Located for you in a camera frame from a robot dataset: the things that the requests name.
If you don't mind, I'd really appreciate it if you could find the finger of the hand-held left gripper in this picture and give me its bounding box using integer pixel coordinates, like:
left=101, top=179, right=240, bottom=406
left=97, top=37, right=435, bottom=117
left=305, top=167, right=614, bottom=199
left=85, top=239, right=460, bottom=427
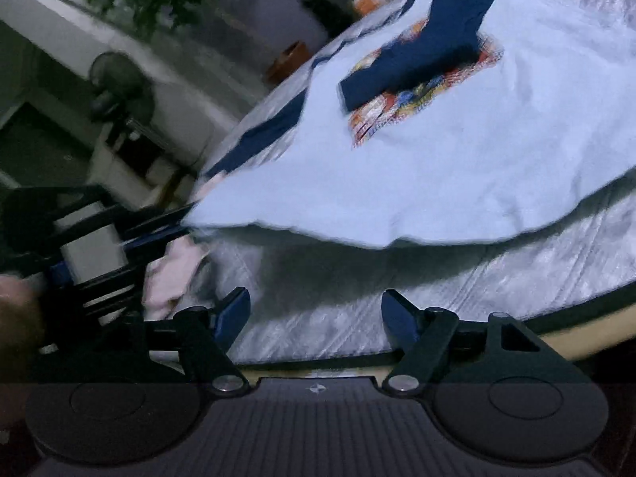
left=120, top=205, right=196, bottom=237
left=122, top=227, right=192, bottom=260

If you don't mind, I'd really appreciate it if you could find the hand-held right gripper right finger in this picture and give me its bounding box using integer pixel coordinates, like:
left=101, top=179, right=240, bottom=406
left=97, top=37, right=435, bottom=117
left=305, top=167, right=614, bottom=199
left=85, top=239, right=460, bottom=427
left=380, top=288, right=592, bottom=399

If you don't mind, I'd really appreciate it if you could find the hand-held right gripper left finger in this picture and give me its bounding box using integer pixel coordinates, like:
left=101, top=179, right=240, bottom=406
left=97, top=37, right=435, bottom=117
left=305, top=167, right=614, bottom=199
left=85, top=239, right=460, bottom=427
left=78, top=287, right=250, bottom=398

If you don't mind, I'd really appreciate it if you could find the pink garment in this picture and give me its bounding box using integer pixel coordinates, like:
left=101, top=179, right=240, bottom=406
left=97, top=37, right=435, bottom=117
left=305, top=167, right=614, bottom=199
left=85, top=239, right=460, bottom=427
left=142, top=236, right=209, bottom=321

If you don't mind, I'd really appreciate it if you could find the light blue navy-trimmed t-shirt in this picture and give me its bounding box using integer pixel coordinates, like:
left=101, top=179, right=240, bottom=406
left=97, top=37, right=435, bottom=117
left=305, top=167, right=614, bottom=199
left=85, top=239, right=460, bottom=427
left=181, top=0, right=636, bottom=249

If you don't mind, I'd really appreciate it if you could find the person's left hand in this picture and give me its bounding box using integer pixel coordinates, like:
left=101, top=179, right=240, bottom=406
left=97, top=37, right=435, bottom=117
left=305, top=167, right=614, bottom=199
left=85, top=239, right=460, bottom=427
left=0, top=277, right=45, bottom=373

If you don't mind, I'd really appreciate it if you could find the silver quilted bedspread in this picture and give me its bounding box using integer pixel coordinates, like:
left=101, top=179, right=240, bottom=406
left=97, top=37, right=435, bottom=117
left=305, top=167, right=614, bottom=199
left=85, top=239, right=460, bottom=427
left=199, top=0, right=636, bottom=366

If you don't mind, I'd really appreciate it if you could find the black standing fan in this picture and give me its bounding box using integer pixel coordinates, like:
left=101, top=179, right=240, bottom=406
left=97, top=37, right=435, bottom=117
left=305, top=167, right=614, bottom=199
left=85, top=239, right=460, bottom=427
left=87, top=50, right=157, bottom=140

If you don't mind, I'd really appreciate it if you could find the sheer white curtain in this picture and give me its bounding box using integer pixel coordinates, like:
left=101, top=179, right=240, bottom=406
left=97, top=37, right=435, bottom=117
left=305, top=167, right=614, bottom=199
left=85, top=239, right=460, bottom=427
left=164, top=0, right=319, bottom=125

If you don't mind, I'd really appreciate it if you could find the potted tree in brown pot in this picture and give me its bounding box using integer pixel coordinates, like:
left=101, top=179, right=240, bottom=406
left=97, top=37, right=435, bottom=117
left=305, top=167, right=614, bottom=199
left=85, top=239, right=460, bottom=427
left=74, top=0, right=309, bottom=85

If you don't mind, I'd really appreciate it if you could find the black speaker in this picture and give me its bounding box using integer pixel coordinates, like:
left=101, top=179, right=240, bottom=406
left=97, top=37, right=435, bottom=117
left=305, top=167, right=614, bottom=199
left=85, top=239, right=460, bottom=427
left=298, top=0, right=356, bottom=38

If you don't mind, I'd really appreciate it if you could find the orange tissue pack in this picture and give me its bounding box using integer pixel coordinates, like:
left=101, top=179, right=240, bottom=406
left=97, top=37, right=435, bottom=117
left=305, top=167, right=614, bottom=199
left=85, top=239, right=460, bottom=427
left=350, top=0, right=391, bottom=16

